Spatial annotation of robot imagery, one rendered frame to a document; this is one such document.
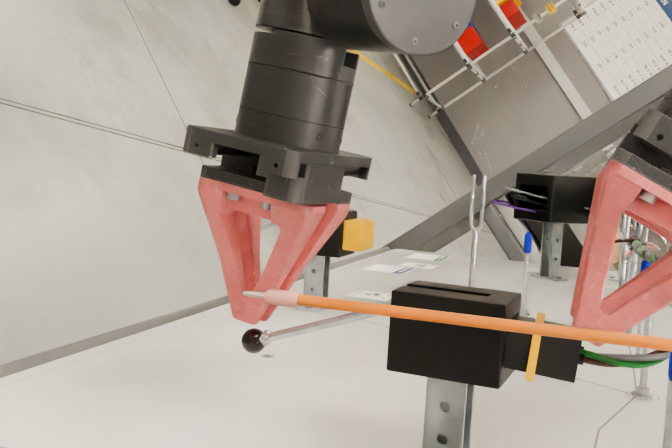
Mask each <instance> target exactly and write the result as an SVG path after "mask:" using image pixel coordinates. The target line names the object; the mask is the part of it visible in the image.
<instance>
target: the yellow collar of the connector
mask: <svg viewBox="0 0 672 448"><path fill-rule="evenodd" d="M544 320H545V314H544V313H537V317H536V321H535V322H536V323H544ZM540 341H541V335H532V341H531V346H530V352H529V358H528V364H527V369H526V375H525V380H528V381H533V380H534V376H535V370H536V364H537V359H538V353H539V347H540Z"/></svg>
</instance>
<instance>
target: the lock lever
mask: <svg viewBox="0 0 672 448"><path fill-rule="evenodd" d="M375 316H379V315H371V314H363V313H355V312H352V313H348V314H344V315H340V316H336V317H332V318H328V319H323V320H319V321H315V322H311V323H307V324H303V325H299V326H294V327H290V328H286V329H282V330H278V331H274V332H271V331H269V330H265V331H264V332H263V333H262V334H261V336H260V338H259V340H260V342H261V343H262V345H264V346H268V345H269V344H270V342H271V341H276V340H280V339H284V338H288V337H293V336H297V335H301V334H305V333H310V332H314V331H318V330H322V329H327V328H331V327H335V326H339V325H343V324H347V323H351V322H355V321H359V320H363V319H367V318H371V317H375Z"/></svg>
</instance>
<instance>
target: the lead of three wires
mask: <svg viewBox="0 0 672 448"><path fill-rule="evenodd" d="M580 353H582V354H585V357H584V363H585V364H590V365H595V366H601V367H626V368H647V367H651V366H655V365H657V364H659V363H661V362H663V361H665V360H666V359H668V358H669V355H670V351H662V350H654V351H652V352H650V353H647V354H643V355H635V354H608V353H596V352H592V351H589V350H585V349H581V350H580Z"/></svg>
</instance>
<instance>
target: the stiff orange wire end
mask: <svg viewBox="0 0 672 448"><path fill-rule="evenodd" d="M243 295H244V296H248V297H256V298H264V299H265V301H266V302H268V303H269V304H273V305H281V306H289V307H296V306H298V305H299V306H307V307H315V308H323V309H331V310H339V311H347V312H355V313H363V314H371V315H379V316H388V317H396V318H404V319H412V320H420V321H428V322H436V323H444V324H452V325H460V326H468V327H476V328H484V329H493V330H501V331H509V332H517V333H525V334H533V335H541V336H549V337H557V338H565V339H573V340H581V341H589V342H597V343H606V344H614V345H622V346H630V347H638V348H646V349H654V350H662V351H670V352H672V339H670V338H662V337H654V336H645V335H637V334H628V333H620V332H612V331H603V330H595V329H587V328H578V327H570V326H561V325H553V324H545V323H536V322H528V321H520V320H511V319H503V318H494V317H486V316H478V315H469V314H461V313H453V312H444V311H436V310H428V309H419V308H411V307H402V306H394V305H386V304H377V303H369V302H361V301H352V300H344V299H335V298H327V297H319V296H310V295H302V294H299V293H297V292H295V291H287V290H278V289H269V290H267V291H266V292H265V293H263V292H255V291H243Z"/></svg>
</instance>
